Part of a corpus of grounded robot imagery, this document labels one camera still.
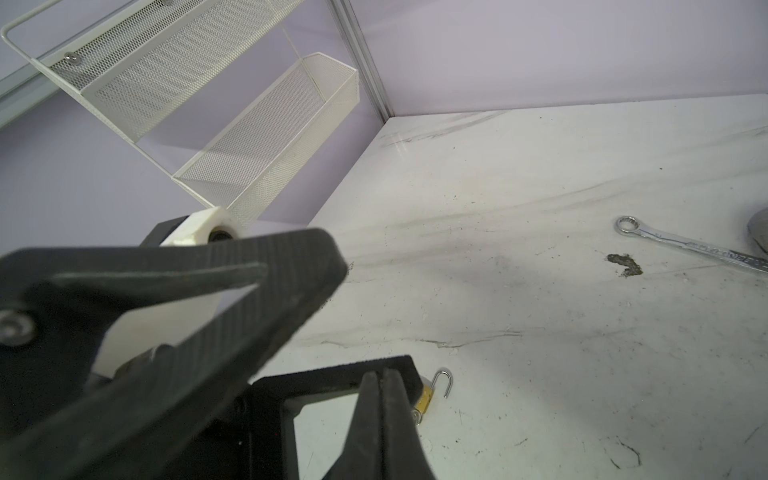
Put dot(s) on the upper white mesh shelf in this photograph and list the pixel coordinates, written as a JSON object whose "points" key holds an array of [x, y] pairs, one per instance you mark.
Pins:
{"points": [[133, 63]]}

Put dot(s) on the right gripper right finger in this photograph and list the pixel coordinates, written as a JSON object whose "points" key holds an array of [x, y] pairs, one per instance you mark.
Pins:
{"points": [[402, 453]]}

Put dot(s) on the grey fabric case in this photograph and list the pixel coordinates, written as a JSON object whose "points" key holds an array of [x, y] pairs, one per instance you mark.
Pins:
{"points": [[757, 230]]}

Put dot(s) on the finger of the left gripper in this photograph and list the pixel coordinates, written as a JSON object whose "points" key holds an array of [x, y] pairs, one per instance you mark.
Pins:
{"points": [[131, 428], [275, 402]]}

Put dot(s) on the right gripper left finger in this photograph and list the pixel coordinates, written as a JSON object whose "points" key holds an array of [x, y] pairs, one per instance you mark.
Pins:
{"points": [[361, 456]]}

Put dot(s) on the brass padlock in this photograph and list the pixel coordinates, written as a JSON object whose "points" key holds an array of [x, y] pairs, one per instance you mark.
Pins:
{"points": [[429, 388]]}

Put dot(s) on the lower white mesh shelf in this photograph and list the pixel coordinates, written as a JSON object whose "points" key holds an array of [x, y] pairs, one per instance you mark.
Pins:
{"points": [[247, 165]]}

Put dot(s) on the silver combination wrench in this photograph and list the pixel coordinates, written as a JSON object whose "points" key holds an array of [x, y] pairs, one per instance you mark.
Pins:
{"points": [[631, 226]]}

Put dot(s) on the white mesh shelf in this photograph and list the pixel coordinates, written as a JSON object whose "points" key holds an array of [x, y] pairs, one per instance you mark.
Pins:
{"points": [[247, 165], [133, 63]]}

